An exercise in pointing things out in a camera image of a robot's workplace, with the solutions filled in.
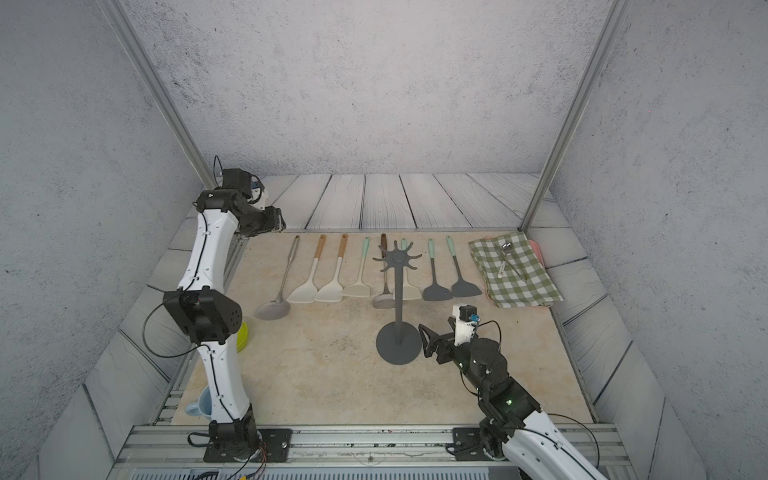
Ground light blue cup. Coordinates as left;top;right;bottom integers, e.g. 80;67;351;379
185;387;212;419

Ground grey ladle brown handle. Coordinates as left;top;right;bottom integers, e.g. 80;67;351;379
372;233;395;309

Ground cream spatula mint handle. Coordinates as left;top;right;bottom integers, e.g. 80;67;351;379
403;268;422;301
342;237;371;298

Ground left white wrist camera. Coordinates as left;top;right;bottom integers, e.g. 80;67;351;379
248;175;268;210

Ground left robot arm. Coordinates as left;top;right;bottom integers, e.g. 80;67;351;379
160;160;286;465

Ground cream turner wooden handle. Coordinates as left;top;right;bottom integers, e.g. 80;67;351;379
314;233;348;303

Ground grey utensil rack stand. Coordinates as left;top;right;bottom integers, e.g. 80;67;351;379
376;234;421;365

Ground green plastic bowl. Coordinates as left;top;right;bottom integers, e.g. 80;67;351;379
236;321;249;352

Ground pink board under cloth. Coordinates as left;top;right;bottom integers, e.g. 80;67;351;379
528;239;546;268

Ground green checkered cloth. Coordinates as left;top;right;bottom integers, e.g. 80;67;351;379
469;231;564;309

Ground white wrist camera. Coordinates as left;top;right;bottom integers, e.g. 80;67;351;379
452;304;480;347
248;175;268;210

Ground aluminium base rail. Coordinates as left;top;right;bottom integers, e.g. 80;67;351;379
107;423;637;480

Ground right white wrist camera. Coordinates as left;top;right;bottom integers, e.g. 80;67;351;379
452;304;480;347

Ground left frame post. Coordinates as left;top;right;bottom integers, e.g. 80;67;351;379
97;0;216;189

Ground grey spatula mint handle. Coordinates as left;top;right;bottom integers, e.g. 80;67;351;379
446;236;482;298

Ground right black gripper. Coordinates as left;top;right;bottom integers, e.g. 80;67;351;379
421;317;492;399

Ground grey spoon mint handle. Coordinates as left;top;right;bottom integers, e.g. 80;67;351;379
423;238;453;302

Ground metal spoon on cloth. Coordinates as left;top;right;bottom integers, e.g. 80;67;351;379
497;241;517;279

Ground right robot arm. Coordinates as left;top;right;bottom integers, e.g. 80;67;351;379
418;318;605;479

